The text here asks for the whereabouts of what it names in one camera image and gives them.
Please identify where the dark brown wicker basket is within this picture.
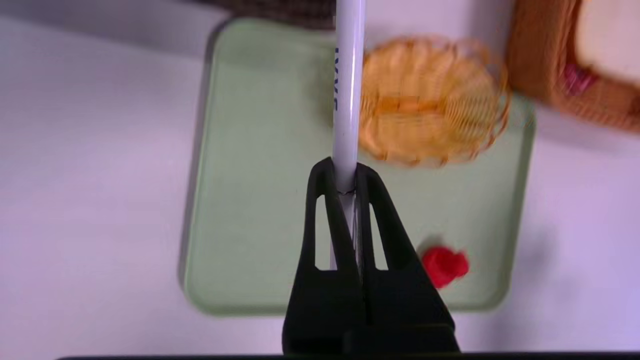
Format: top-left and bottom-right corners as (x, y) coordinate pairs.
(210, 0), (337, 30)

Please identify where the light green plastic tray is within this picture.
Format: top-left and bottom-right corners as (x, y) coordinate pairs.
(178, 17), (537, 317)

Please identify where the small yellow wicker basket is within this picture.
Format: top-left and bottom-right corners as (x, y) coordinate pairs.
(358, 36), (512, 167)

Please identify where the toast bread slice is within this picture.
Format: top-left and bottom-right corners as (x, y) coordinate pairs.
(575, 0), (640, 89)

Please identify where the white pen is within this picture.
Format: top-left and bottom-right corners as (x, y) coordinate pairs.
(330, 0), (367, 271)

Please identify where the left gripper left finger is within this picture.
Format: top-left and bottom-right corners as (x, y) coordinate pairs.
(281, 156), (368, 355)

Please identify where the orange wicker basket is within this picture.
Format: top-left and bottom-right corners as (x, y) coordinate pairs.
(506, 0), (640, 134)

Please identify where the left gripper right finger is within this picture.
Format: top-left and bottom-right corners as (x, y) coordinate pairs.
(354, 163), (461, 354)

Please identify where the red rubber duck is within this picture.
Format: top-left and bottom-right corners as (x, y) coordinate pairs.
(421, 245), (471, 290)

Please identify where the red milk carton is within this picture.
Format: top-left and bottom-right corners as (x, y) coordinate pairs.
(563, 63), (599, 96)

